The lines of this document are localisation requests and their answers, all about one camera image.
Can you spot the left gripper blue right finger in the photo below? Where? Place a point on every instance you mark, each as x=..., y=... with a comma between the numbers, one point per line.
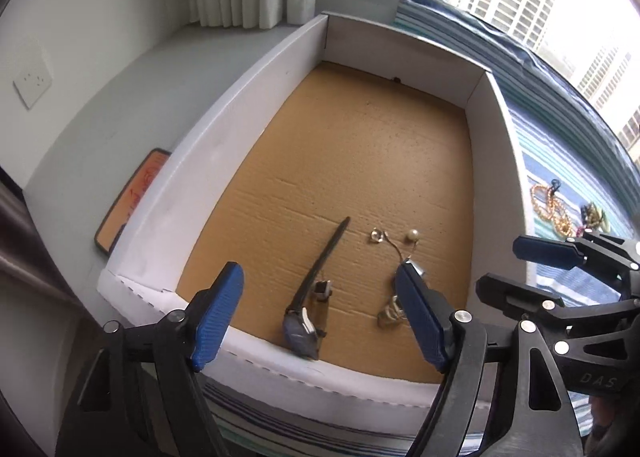
x=428, y=313

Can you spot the white cardboard box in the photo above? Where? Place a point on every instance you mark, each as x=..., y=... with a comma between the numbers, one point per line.
x=345, y=117

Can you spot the pearl earring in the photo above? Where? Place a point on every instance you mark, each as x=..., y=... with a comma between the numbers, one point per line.
x=413, y=236

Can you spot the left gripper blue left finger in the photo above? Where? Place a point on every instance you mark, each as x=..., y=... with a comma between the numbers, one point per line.
x=211, y=311

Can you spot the phone with orange case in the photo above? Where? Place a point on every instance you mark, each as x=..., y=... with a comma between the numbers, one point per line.
x=129, y=197

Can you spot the white wall socket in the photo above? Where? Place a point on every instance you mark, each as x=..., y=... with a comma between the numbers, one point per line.
x=33, y=81

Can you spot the blue dial wristwatch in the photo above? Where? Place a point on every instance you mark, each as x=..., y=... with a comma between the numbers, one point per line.
x=304, y=320

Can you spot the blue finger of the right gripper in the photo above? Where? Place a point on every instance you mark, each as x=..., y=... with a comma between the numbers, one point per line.
x=512, y=298
x=547, y=252

